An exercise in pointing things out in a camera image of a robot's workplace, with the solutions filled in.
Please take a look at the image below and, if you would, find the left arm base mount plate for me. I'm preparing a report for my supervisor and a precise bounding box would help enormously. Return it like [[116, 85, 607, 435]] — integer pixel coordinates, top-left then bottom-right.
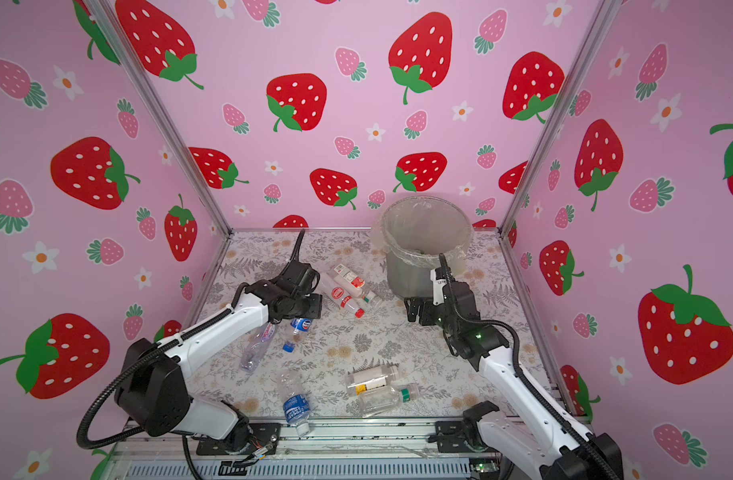
[[196, 421, 282, 459]]

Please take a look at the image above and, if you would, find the grey mesh waste bin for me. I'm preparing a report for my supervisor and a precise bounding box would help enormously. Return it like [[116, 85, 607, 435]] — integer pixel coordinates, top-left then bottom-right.
[[379, 195, 473, 298]]

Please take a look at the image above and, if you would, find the Pepsi water bottle blue label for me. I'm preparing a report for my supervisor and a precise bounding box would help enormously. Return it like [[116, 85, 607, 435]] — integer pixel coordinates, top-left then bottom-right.
[[282, 318, 312, 353]]

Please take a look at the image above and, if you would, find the bottle with red white label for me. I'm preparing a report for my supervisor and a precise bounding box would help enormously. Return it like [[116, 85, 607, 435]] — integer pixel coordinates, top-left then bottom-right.
[[330, 264, 377, 305]]

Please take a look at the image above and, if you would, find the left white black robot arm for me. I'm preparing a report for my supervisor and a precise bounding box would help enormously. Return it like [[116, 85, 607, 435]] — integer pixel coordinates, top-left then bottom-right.
[[76, 260, 322, 452]]

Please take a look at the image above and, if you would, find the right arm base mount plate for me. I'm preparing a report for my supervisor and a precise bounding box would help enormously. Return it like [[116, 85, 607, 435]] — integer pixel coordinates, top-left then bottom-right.
[[427, 420, 493, 453]]

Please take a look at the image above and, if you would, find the clear bottle beige label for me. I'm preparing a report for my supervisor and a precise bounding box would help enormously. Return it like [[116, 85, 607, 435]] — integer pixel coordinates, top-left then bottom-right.
[[346, 365, 399, 397]]

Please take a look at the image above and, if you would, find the aluminium front rail frame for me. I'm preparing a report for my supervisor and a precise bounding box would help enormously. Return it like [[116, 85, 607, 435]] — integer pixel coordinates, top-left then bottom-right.
[[98, 417, 521, 479]]

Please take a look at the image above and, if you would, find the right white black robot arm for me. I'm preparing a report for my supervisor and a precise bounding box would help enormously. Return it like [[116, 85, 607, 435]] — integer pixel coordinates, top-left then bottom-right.
[[404, 271, 623, 479]]

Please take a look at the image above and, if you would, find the Pocari bottle blue label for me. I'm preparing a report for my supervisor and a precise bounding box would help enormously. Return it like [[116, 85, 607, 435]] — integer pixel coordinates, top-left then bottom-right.
[[278, 370, 312, 437]]

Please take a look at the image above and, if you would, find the clear bottle with green ring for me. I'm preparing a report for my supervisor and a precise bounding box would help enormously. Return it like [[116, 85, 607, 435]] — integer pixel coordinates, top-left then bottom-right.
[[358, 384, 420, 418]]

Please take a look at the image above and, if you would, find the white bottle with red cap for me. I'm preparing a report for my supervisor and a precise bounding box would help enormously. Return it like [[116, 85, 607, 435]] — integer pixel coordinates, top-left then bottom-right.
[[318, 274, 364, 319]]

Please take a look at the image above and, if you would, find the clear bottle purple red label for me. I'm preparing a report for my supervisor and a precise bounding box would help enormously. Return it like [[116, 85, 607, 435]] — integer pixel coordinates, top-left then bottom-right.
[[240, 323, 276, 373]]

